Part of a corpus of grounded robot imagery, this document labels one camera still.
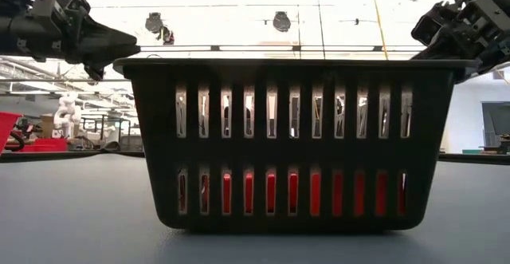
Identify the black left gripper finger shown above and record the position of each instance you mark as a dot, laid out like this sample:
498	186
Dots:
103	44
95	72

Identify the black plastic basket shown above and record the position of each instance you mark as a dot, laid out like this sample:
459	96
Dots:
279	152

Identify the red cube block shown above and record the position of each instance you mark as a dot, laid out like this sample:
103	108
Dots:
337	194

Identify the cardboard box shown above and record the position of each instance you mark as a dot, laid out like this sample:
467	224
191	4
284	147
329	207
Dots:
47	126

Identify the red box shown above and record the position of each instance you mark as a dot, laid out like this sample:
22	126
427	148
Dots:
45	145

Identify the red plastic basket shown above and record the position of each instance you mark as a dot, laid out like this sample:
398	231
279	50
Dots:
7	130

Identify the blue table mat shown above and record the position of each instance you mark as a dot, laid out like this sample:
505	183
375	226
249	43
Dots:
79	216

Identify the long ceiling light bar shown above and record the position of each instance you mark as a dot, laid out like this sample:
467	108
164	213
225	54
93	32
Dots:
255	48

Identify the black table frame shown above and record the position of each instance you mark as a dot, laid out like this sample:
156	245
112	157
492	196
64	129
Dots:
60	156

